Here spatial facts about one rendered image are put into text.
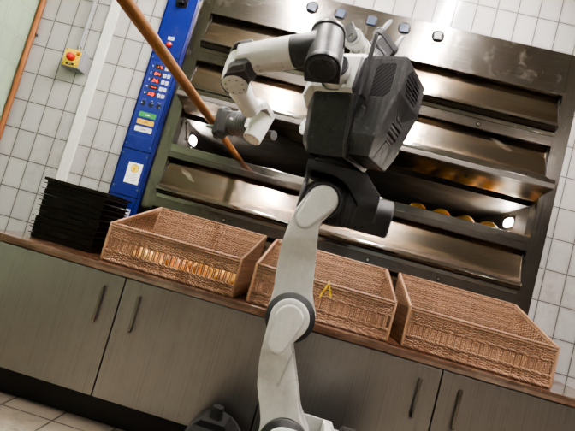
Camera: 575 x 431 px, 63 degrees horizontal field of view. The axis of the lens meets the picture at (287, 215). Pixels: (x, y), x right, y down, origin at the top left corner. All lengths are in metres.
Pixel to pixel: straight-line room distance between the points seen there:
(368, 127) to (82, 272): 1.20
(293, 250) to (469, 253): 1.23
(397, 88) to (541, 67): 1.44
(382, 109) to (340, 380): 0.97
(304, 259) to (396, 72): 0.58
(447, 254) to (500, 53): 1.03
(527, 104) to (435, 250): 0.85
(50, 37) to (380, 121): 2.03
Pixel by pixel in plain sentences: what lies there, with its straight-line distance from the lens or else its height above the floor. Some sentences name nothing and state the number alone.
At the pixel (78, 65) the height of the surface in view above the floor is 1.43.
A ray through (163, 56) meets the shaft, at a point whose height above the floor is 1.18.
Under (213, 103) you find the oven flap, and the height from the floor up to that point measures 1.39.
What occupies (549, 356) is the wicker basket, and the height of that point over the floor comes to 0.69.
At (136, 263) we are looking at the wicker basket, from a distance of 1.92.
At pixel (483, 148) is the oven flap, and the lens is 2.49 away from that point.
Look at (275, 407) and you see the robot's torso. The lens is 1.43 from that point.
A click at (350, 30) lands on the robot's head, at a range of 1.55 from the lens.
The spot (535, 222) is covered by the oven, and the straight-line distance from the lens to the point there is 2.52.
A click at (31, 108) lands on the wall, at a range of 2.83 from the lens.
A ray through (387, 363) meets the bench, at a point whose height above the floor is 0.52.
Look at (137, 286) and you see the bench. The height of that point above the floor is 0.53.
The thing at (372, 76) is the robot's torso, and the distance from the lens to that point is 1.40.
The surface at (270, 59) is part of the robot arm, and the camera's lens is 1.36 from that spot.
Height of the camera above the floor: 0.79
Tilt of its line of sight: 5 degrees up
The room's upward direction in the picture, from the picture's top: 16 degrees clockwise
